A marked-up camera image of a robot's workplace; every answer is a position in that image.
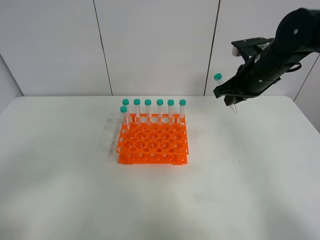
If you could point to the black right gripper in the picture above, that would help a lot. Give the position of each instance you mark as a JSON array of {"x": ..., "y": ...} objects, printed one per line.
[{"x": 258, "y": 75}]

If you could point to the racked test tube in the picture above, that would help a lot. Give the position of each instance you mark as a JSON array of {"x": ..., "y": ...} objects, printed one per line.
[
  {"x": 148, "y": 107},
  {"x": 137, "y": 105},
  {"x": 159, "y": 104},
  {"x": 182, "y": 105},
  {"x": 170, "y": 104},
  {"x": 125, "y": 102}
]

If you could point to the orange test tube rack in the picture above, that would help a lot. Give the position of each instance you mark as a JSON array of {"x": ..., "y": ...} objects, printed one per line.
[{"x": 153, "y": 140}]

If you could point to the racked test tube far right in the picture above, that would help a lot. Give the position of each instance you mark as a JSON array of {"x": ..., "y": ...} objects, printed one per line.
[{"x": 182, "y": 105}]

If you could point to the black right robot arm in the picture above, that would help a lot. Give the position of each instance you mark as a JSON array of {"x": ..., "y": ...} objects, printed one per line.
[{"x": 298, "y": 31}]

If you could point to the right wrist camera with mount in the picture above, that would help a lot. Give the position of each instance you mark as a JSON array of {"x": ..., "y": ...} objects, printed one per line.
[{"x": 249, "y": 47}]

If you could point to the clear test tube teal cap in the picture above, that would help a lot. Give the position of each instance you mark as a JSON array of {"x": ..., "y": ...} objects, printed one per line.
[{"x": 219, "y": 81}]

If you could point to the racked test tube far left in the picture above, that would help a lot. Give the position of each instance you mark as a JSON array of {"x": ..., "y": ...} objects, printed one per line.
[{"x": 125, "y": 102}]

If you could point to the racked test tube second row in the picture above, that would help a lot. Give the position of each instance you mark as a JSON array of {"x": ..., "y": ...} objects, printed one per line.
[{"x": 126, "y": 115}]

